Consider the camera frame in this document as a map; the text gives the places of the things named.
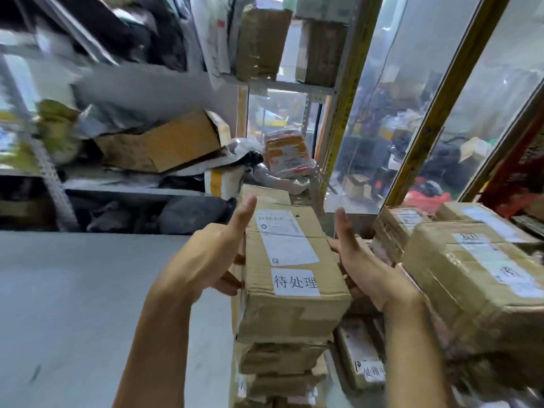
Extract clear-taped small box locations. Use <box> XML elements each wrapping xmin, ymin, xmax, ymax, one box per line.
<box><xmin>373</xmin><ymin>206</ymin><xmax>432</xmax><ymax>266</ymax></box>

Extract orange white wrapped bundle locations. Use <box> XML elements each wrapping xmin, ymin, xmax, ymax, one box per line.
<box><xmin>264</xmin><ymin>128</ymin><xmax>317</xmax><ymax>179</ymax></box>

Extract cardboard box on rack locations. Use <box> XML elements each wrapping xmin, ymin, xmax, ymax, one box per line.
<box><xmin>295</xmin><ymin>19</ymin><xmax>349</xmax><ymax>88</ymax></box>
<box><xmin>236</xmin><ymin>6</ymin><xmax>294</xmax><ymax>81</ymax></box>

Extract person's right hand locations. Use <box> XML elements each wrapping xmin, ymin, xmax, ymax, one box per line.
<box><xmin>327</xmin><ymin>207</ymin><xmax>426</xmax><ymax>316</ymax></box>

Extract tall red box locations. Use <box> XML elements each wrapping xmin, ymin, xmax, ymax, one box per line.
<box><xmin>480</xmin><ymin>122</ymin><xmax>544</xmax><ymax>217</ymax></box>

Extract taped box handwritten label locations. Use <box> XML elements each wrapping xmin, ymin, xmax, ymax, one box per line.
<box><xmin>335</xmin><ymin>316</ymin><xmax>388</xmax><ymax>392</ymax></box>

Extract white woven sack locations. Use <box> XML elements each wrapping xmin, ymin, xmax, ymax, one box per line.
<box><xmin>253</xmin><ymin>163</ymin><xmax>311</xmax><ymax>196</ymax></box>

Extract dark grey plastic mailer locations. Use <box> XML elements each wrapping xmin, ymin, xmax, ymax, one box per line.
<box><xmin>157</xmin><ymin>195</ymin><xmax>237</xmax><ymax>235</ymax></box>

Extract white foam box yellow tape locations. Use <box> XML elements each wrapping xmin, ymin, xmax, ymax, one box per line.
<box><xmin>203</xmin><ymin>165</ymin><xmax>247</xmax><ymax>200</ymax></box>

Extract white hanging plastic bag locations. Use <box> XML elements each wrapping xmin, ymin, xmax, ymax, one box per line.
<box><xmin>189</xmin><ymin>0</ymin><xmax>232</xmax><ymax>90</ymax></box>

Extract open cardboard box outdoors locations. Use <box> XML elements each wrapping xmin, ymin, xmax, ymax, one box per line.
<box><xmin>342</xmin><ymin>173</ymin><xmax>373</xmax><ymax>202</ymax></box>

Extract black plastic bags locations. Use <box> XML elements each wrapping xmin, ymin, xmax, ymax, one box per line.
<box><xmin>42</xmin><ymin>0</ymin><xmax>188</xmax><ymax>73</ymax></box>

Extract red cloth heap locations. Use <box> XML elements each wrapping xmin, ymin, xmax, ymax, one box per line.
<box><xmin>403</xmin><ymin>190</ymin><xmax>453</xmax><ymax>215</ymax></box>

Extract person's right forearm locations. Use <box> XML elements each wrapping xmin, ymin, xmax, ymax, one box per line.
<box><xmin>382</xmin><ymin>292</ymin><xmax>451</xmax><ymax>408</ymax></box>

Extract grey metal shelf rack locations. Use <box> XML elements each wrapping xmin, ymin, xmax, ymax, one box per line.
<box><xmin>0</xmin><ymin>0</ymin><xmax>341</xmax><ymax>232</ymax></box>

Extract person's left forearm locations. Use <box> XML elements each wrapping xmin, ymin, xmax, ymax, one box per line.
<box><xmin>112</xmin><ymin>284</ymin><xmax>201</xmax><ymax>408</ymax></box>

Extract olive yellow bag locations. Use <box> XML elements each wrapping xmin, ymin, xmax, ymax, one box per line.
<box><xmin>36</xmin><ymin>99</ymin><xmax>84</xmax><ymax>166</ymax></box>

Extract crumpled grey plastic bag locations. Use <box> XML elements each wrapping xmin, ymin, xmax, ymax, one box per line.
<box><xmin>74</xmin><ymin>101</ymin><xmax>162</xmax><ymax>139</ymax></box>

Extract glass storefront with taped frame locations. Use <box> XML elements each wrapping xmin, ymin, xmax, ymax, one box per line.
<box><xmin>236</xmin><ymin>0</ymin><xmax>544</xmax><ymax>217</ymax></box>

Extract large yellow-taped cardboard box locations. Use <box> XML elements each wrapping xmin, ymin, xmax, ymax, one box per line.
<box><xmin>95</xmin><ymin>109</ymin><xmax>232</xmax><ymax>174</ymax></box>

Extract small brown box with label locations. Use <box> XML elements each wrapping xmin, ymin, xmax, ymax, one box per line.
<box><xmin>237</xmin><ymin>184</ymin><xmax>292</xmax><ymax>207</ymax></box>

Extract person's left hand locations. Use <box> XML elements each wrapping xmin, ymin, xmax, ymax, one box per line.
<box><xmin>151</xmin><ymin>195</ymin><xmax>259</xmax><ymax>307</ymax></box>

